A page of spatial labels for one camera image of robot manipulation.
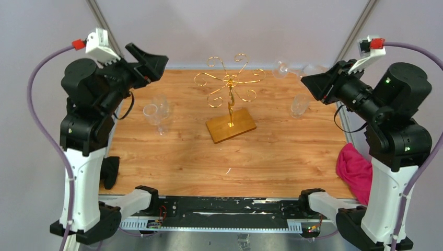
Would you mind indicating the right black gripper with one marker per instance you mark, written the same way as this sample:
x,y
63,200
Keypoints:
x,y
322,86

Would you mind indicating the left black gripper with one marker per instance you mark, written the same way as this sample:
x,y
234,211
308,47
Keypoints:
x,y
151,67

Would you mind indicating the wine glass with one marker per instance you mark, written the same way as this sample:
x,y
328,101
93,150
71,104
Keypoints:
x,y
282,68
299,105
162,104
154,116

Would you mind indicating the gold wire glass rack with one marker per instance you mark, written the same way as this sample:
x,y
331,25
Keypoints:
x,y
230,81

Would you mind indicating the wooden rack base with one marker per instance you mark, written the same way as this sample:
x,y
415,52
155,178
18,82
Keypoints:
x,y
226,127

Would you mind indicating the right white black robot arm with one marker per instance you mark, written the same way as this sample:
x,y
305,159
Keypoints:
x,y
398,147

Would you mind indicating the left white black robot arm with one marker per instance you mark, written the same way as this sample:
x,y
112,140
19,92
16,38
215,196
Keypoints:
x,y
95,90

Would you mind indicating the pink cloth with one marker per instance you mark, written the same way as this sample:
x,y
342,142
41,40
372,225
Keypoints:
x,y
355,171

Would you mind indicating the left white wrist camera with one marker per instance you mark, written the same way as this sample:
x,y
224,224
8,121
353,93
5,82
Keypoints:
x,y
98,47

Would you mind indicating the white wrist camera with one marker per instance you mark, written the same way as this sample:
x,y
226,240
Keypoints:
x,y
371,49
98,47

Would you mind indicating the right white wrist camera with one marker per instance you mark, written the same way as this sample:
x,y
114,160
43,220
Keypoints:
x,y
371,49

